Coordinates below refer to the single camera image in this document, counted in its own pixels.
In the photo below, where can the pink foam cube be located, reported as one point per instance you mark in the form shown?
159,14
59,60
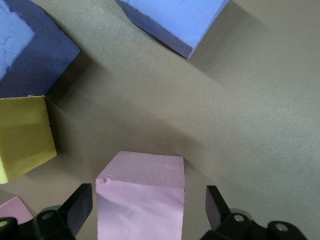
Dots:
13,210
140,200

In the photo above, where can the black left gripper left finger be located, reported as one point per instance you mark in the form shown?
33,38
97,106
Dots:
75,207

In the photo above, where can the yellow foam cube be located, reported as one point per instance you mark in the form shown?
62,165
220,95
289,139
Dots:
22,135

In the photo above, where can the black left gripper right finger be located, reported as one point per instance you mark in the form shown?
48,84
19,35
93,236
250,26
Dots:
220,220

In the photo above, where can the purple foam cube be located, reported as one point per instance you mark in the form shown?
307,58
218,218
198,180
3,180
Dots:
42,57
175,20

